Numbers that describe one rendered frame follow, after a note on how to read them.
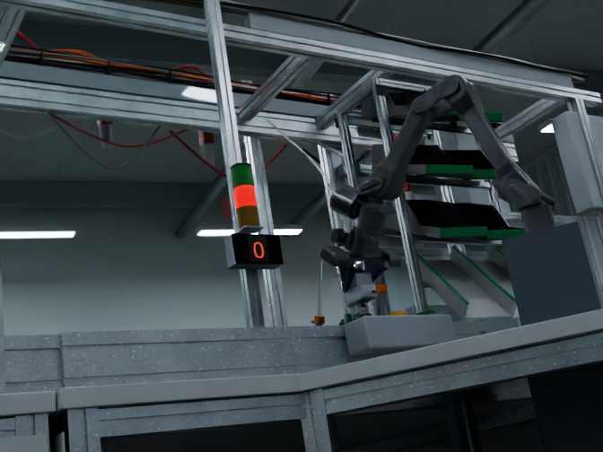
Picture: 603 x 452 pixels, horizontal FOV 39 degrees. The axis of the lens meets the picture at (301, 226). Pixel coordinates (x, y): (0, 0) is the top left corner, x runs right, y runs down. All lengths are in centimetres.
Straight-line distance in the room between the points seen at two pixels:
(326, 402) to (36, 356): 47
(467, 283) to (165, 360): 91
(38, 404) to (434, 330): 75
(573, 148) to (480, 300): 161
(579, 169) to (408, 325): 201
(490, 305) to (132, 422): 99
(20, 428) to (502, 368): 72
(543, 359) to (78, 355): 72
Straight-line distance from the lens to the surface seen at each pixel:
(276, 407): 143
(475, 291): 206
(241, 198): 193
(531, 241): 161
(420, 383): 140
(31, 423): 130
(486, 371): 138
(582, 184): 350
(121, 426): 131
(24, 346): 137
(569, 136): 357
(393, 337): 158
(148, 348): 142
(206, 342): 147
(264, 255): 189
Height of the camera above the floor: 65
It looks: 18 degrees up
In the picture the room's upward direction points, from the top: 9 degrees counter-clockwise
